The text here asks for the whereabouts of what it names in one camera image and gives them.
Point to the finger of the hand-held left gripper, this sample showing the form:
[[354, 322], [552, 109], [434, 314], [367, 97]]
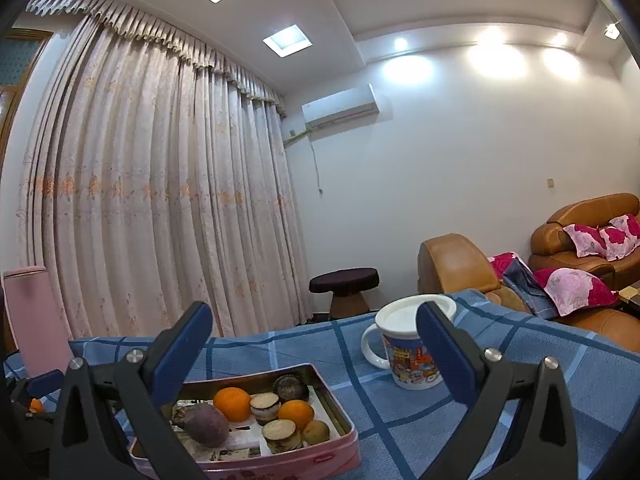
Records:
[[46, 382], [32, 422]]

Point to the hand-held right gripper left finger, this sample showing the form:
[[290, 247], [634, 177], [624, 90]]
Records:
[[185, 355]]

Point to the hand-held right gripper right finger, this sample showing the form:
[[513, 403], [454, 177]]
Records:
[[445, 355]]

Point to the small orange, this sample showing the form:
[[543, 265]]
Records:
[[36, 405]]

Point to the round purple fruit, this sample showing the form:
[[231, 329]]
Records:
[[202, 424]]

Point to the cut cream-topped brown fruit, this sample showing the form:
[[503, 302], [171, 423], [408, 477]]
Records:
[[281, 434], [264, 406]]

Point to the dark brown mangosteen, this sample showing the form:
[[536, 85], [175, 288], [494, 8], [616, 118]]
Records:
[[289, 387]]

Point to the tan walnut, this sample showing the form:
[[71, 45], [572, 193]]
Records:
[[316, 432]]

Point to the pink metal tin box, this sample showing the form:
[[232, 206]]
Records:
[[300, 460]]

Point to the white printed mug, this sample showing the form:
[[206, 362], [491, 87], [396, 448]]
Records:
[[400, 362]]

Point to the white mug lid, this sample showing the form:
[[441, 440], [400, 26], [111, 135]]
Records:
[[400, 315]]

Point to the pink chair back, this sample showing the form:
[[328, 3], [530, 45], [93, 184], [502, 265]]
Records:
[[35, 320]]

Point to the brown leather sofa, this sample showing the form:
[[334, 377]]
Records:
[[450, 262], [565, 232]]

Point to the newspaper lining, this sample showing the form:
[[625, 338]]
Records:
[[240, 441]]

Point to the blue checked cloth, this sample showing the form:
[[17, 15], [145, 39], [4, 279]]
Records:
[[527, 287]]

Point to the red floral pillow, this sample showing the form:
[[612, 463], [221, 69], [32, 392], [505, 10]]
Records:
[[505, 264]]

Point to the dark brown round stool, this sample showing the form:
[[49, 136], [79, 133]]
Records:
[[344, 280]]

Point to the pink floral pillow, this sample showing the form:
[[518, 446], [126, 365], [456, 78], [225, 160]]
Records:
[[575, 290], [622, 237], [585, 241]]

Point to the floral pink curtain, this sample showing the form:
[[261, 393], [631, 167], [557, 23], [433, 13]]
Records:
[[150, 185]]

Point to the wooden coffee table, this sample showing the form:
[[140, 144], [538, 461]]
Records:
[[631, 296]]

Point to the white wall air conditioner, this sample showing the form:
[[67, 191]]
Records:
[[340, 107]]

